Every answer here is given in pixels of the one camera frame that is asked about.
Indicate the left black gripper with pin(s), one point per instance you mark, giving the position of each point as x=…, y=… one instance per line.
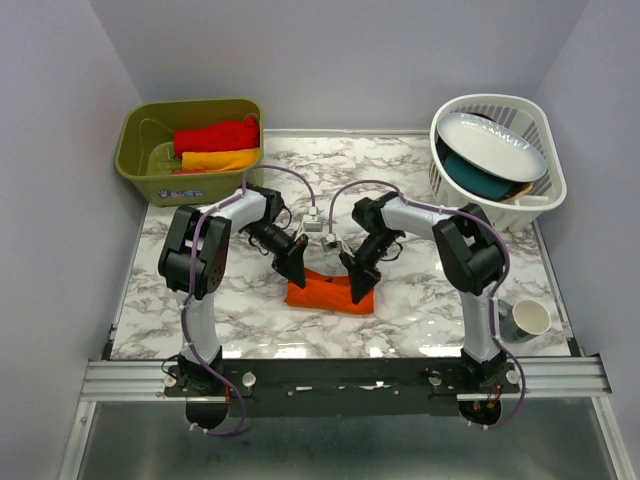
x=291, y=267

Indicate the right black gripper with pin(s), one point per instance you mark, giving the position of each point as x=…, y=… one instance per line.
x=363, y=276

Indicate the orange t shirt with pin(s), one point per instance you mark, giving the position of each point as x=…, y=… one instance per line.
x=330, y=293

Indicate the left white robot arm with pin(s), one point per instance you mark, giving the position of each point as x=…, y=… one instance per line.
x=193, y=264

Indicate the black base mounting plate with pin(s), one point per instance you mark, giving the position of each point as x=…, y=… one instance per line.
x=270, y=388

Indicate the yellow rolled t shirt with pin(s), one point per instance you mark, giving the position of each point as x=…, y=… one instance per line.
x=221, y=161

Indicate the red rolled t shirt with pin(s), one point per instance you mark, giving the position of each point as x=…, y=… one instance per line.
x=228, y=135

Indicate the teal bowl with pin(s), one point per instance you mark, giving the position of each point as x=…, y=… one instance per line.
x=475, y=180

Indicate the grey white mug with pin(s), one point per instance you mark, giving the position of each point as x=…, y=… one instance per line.
x=522, y=321

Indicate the olive green plastic bin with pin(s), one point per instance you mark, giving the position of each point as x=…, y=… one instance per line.
x=145, y=154

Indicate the brown wooden dish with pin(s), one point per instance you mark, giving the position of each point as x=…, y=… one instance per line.
x=518, y=191

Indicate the white oval plate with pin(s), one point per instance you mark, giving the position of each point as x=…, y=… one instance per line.
x=491, y=147

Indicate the white plastic basket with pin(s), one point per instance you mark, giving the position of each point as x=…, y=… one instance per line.
x=524, y=118

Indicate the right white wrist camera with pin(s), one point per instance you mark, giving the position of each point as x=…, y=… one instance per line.
x=332, y=242

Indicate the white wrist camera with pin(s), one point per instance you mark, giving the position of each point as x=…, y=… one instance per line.
x=311, y=221
x=332, y=242

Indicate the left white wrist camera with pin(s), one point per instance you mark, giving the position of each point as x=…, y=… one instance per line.
x=311, y=221

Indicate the aluminium rail frame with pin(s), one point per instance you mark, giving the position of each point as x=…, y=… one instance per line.
x=127, y=428

